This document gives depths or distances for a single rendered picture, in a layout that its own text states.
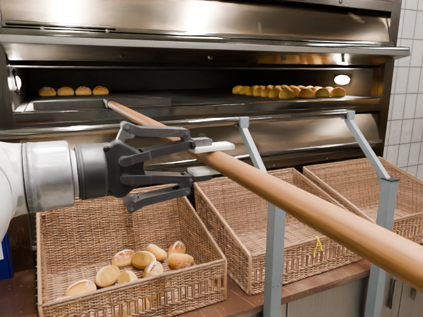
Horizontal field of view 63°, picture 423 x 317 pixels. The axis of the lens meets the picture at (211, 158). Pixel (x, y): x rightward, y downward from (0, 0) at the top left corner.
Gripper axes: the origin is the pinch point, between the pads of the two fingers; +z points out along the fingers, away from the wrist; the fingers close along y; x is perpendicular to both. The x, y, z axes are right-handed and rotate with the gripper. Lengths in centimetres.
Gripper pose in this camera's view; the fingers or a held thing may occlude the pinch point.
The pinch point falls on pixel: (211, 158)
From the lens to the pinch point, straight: 54.8
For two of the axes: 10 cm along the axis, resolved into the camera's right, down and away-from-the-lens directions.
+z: 9.0, -1.0, 4.2
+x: 4.3, 2.2, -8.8
